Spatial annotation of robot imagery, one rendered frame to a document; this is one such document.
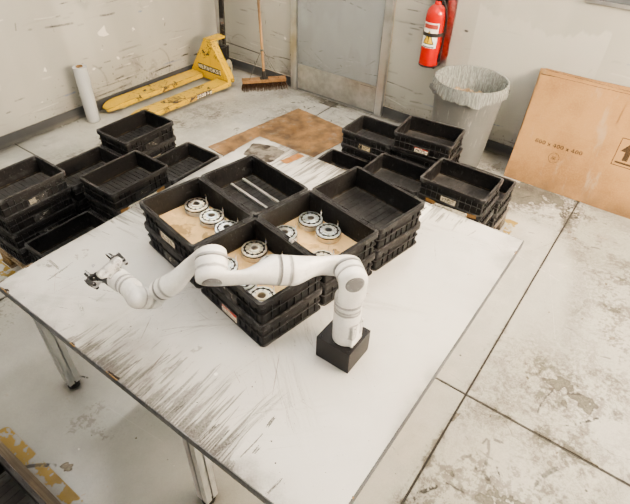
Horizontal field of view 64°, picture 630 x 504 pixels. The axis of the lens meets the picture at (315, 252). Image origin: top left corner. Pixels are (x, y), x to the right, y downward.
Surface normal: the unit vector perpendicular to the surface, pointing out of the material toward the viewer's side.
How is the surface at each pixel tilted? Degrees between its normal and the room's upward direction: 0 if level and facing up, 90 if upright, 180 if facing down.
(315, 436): 0
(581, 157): 76
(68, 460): 0
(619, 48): 90
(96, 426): 0
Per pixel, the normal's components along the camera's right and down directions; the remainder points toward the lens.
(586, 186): -0.55, 0.26
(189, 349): 0.03, -0.76
